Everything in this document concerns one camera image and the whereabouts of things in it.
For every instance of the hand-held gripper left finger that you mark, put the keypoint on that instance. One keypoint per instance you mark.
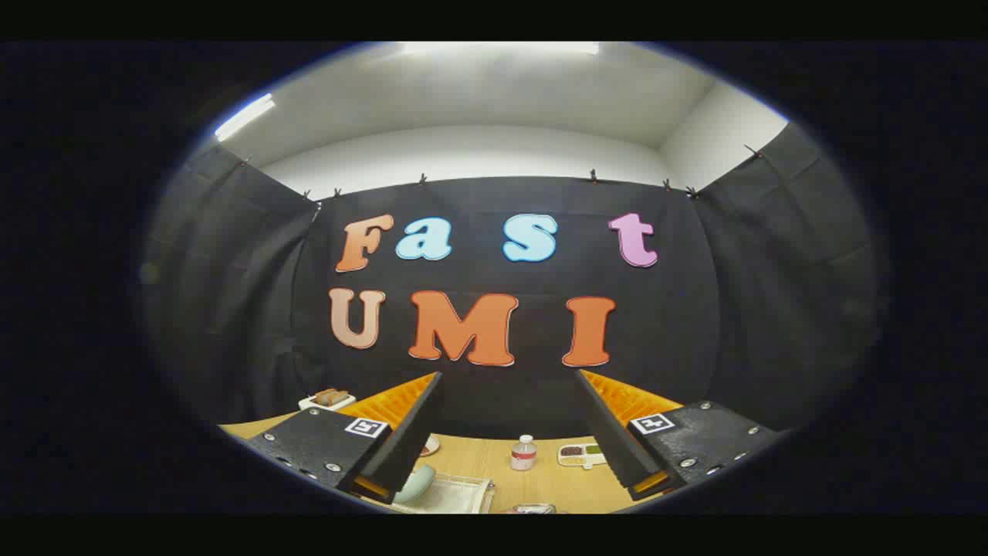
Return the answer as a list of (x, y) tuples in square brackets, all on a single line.
[(413, 440)]

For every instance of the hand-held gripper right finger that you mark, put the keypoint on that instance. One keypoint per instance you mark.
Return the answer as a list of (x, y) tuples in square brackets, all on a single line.
[(610, 440)]

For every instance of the light green plate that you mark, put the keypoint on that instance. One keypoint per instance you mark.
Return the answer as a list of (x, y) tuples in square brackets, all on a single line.
[(417, 485)]

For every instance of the white round plate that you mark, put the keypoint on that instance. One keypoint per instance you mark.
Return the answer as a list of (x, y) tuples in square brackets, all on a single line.
[(431, 445)]

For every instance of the white divided tray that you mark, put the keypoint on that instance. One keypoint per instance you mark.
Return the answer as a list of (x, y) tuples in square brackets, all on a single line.
[(580, 462)]

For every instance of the white drip tray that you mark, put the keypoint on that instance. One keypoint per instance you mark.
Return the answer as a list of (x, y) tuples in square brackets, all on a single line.
[(451, 498)]

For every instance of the clear bottle with red label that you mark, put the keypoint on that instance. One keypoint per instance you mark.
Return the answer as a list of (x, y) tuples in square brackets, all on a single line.
[(523, 457)]

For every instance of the toast slices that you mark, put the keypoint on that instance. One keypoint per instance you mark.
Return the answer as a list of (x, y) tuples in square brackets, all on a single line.
[(332, 397)]

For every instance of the white toaster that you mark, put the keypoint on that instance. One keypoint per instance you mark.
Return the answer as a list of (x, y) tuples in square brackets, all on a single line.
[(312, 403)]

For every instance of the black backdrop cloth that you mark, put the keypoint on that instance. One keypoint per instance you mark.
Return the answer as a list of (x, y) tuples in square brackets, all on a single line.
[(695, 324)]

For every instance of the ceiling light strip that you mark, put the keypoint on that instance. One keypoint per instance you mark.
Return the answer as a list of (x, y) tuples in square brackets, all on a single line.
[(244, 117), (500, 48)]

